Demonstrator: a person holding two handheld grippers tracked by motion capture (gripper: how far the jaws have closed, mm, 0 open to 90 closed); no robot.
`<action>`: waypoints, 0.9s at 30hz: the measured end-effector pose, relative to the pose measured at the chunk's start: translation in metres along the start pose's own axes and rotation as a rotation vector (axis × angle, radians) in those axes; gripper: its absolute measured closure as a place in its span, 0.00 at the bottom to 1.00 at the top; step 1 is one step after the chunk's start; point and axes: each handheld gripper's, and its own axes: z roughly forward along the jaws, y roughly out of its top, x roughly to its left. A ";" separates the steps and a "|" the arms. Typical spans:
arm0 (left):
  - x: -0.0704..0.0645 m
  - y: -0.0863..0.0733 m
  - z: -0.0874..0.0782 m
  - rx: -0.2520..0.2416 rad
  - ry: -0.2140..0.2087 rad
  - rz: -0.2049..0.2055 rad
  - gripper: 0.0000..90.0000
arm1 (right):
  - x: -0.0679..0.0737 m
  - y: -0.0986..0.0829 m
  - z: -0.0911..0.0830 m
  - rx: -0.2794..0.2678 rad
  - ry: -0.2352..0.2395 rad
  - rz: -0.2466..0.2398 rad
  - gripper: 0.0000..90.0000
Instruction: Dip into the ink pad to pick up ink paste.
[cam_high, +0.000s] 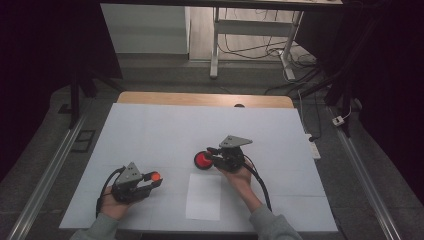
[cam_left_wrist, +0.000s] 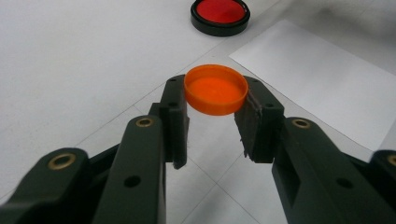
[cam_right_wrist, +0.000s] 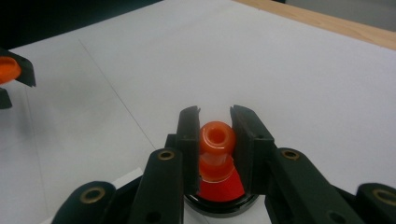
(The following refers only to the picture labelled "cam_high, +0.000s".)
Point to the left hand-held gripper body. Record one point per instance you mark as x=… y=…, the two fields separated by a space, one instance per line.
x=128 y=186

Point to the white cabinet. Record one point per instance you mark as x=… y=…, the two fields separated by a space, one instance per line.
x=146 y=30

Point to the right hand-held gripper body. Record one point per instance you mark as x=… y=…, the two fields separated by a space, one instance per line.
x=231 y=158

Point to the person's left hand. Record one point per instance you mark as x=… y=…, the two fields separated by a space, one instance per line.
x=113 y=208

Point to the aluminium floor rail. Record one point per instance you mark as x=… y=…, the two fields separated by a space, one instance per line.
x=46 y=176
x=366 y=180

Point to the white paper sheet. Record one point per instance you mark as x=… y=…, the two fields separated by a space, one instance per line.
x=203 y=200

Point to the black floor frame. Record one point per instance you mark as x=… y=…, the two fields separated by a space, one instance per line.
x=83 y=141

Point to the wooden table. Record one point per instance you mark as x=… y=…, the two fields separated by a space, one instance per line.
x=200 y=99

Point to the red round disc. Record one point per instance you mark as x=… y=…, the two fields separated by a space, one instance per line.
x=201 y=162

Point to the person's right hand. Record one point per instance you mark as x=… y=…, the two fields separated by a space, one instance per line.
x=241 y=180

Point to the black curtain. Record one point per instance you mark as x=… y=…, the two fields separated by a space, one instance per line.
x=40 y=66
x=393 y=83

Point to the white power strip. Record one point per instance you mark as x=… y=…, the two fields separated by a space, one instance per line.
x=314 y=148

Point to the white table cover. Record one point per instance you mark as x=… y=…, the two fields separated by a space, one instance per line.
x=166 y=133

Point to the black round table grommet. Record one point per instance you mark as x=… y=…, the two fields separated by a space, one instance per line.
x=239 y=105

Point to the black tripod stand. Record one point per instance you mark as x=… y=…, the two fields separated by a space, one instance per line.
x=75 y=100
x=340 y=90

